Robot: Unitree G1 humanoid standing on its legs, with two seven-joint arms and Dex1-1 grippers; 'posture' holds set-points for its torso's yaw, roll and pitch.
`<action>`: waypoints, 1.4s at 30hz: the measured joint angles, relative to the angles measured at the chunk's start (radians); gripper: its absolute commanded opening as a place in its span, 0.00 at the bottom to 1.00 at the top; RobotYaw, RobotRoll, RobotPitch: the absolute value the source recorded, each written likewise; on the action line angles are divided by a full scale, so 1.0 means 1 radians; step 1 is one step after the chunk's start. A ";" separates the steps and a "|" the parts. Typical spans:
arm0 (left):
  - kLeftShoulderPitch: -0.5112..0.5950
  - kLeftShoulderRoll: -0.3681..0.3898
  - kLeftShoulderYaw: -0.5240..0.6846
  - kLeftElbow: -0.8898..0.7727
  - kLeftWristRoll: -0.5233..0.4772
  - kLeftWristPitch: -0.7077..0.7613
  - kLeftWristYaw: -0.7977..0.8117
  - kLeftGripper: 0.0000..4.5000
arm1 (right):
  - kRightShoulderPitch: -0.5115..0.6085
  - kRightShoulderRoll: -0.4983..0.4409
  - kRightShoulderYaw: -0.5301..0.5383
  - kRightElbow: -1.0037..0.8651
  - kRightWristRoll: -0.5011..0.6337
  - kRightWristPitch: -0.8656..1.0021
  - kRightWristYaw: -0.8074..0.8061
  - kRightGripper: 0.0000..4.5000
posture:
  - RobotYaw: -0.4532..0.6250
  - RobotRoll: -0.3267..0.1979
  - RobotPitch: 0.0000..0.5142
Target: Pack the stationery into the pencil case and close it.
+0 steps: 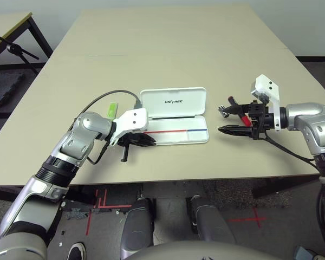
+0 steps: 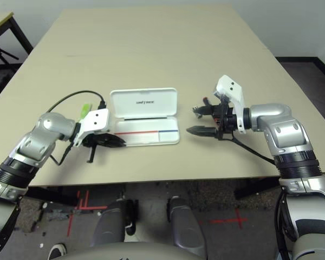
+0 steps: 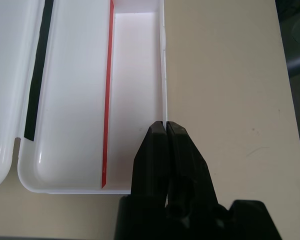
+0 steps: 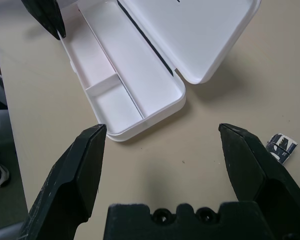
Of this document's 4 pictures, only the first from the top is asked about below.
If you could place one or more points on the grey robot right leg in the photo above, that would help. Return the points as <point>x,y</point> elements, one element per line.
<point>208,222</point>

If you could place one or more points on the black and white shoe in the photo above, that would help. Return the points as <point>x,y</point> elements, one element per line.
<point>77,252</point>

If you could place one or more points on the blue grey floor object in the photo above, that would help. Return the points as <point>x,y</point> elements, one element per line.
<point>304,254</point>

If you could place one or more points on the black tripod stand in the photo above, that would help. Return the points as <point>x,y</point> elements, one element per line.
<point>13,48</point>

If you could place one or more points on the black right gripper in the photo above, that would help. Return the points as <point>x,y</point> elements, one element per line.
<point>260,119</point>

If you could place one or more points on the black marker with red cap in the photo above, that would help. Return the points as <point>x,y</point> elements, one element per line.
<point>245,121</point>

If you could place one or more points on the white Unitree pencil case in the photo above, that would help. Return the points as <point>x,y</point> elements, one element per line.
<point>189,108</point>

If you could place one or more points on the dark foam floor mat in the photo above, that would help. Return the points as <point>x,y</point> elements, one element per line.
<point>2,86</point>

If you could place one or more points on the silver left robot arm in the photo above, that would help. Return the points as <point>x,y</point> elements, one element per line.
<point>70,140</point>

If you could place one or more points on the green translucent highlighter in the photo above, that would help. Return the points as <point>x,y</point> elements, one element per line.
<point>113,109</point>

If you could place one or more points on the side table with black frame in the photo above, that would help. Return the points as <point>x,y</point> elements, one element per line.
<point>2,29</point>

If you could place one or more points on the beige robot torso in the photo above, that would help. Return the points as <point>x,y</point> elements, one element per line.
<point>205,252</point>

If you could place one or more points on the grey robot left leg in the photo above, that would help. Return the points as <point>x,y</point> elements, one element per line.
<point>136,230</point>

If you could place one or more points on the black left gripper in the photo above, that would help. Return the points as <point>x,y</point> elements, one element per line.
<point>125,153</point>

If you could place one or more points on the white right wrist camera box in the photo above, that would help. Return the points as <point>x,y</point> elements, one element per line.
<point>268,86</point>

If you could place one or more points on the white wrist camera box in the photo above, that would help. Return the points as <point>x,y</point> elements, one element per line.
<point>132,119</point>
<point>268,86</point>

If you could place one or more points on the grey robot leg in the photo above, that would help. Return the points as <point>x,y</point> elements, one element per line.
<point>136,230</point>
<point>208,222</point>

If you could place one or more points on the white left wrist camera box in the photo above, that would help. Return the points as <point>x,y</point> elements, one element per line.
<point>132,119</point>

